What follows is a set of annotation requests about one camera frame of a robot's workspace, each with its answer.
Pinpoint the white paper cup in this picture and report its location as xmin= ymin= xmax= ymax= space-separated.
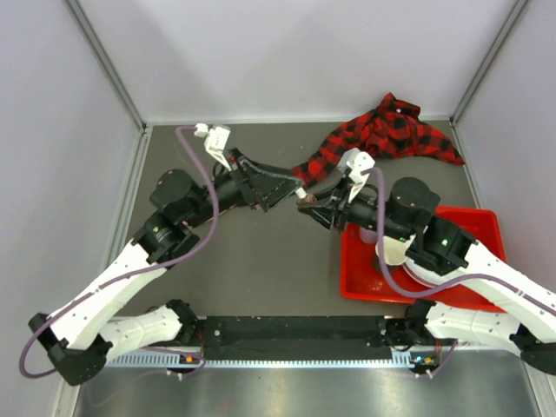
xmin=375 ymin=236 xmax=412 ymax=267

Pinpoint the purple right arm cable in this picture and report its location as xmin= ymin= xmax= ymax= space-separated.
xmin=363 ymin=167 xmax=556 ymax=316

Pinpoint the red black plaid shirt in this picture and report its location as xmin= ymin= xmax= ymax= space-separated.
xmin=291 ymin=93 xmax=465 ymax=189

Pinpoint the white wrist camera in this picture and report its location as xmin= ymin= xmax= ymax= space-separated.
xmin=194 ymin=123 xmax=231 ymax=171
xmin=337 ymin=148 xmax=375 ymax=203

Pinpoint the glitter nail polish bottle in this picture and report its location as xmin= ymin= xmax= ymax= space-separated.
xmin=296 ymin=194 xmax=316 ymax=205

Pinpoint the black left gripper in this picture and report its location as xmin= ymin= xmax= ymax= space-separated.
xmin=185 ymin=147 xmax=303 ymax=228

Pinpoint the white plate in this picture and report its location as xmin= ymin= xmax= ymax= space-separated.
xmin=403 ymin=258 xmax=452 ymax=288

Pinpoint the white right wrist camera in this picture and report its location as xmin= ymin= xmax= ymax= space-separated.
xmin=337 ymin=148 xmax=375 ymax=203

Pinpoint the white slotted cable duct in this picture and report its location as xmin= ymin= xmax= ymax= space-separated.
xmin=106 ymin=350 xmax=439 ymax=369

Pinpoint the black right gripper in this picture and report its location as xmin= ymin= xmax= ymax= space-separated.
xmin=299 ymin=175 xmax=412 ymax=242

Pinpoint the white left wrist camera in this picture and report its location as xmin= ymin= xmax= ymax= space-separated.
xmin=194 ymin=123 xmax=231 ymax=171

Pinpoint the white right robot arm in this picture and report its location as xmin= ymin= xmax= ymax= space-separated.
xmin=297 ymin=175 xmax=555 ymax=374

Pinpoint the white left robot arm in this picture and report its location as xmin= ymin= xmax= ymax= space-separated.
xmin=29 ymin=149 xmax=303 ymax=387

